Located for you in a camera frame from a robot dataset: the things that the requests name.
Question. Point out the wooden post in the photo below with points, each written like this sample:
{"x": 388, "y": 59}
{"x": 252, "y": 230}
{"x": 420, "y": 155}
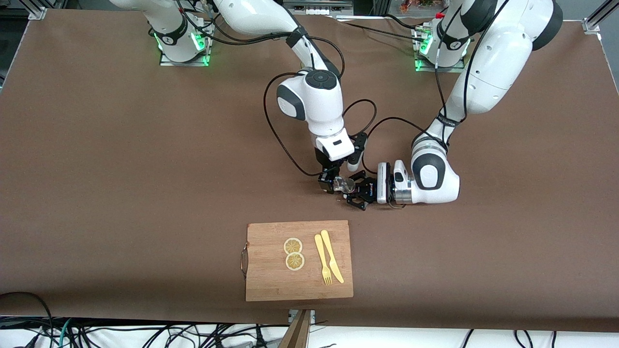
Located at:
{"x": 299, "y": 333}

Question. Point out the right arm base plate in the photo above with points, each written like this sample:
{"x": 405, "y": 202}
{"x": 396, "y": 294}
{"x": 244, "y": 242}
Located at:
{"x": 186, "y": 63}

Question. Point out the small metal bracket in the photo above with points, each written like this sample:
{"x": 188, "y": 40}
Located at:
{"x": 291, "y": 315}

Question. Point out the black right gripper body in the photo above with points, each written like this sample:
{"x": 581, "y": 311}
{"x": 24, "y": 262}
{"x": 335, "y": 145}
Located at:
{"x": 322, "y": 159}

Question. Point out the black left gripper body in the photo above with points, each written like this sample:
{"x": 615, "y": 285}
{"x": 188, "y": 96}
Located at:
{"x": 366, "y": 189}

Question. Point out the lemon slice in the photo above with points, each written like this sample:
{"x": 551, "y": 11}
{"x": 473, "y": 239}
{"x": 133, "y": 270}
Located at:
{"x": 295, "y": 262}
{"x": 293, "y": 245}

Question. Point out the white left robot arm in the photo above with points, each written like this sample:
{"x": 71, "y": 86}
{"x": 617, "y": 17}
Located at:
{"x": 503, "y": 48}

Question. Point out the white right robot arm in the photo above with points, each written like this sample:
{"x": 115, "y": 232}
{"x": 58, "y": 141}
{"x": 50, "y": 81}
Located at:
{"x": 314, "y": 111}

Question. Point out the brown table cover sheet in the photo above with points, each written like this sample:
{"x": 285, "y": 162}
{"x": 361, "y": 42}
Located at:
{"x": 145, "y": 169}

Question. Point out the yellow plastic knife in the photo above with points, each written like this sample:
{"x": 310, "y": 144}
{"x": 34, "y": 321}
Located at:
{"x": 331, "y": 256}

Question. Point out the grey power strip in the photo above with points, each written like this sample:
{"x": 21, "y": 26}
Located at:
{"x": 316, "y": 7}

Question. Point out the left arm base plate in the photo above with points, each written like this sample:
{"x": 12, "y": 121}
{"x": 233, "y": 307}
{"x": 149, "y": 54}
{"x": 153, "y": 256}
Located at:
{"x": 425, "y": 69}

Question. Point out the yellow plastic fork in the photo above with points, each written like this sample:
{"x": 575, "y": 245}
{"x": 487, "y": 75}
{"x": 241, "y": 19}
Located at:
{"x": 321, "y": 256}

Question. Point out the aluminium frame profile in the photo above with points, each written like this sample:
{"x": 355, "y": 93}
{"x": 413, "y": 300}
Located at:
{"x": 596, "y": 19}
{"x": 37, "y": 10}

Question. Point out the clear glass measuring cup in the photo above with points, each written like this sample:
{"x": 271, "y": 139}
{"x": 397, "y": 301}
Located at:
{"x": 344, "y": 183}

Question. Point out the wooden cutting board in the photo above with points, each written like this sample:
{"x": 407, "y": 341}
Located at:
{"x": 271, "y": 280}

